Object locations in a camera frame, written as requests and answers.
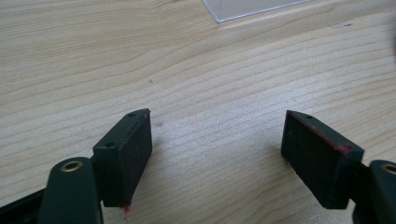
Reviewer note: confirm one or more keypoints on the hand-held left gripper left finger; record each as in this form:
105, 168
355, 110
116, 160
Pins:
121, 161

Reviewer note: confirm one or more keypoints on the clear plastic box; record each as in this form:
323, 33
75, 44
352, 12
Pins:
246, 7

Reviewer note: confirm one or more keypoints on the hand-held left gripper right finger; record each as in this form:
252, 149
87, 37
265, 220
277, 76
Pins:
317, 158

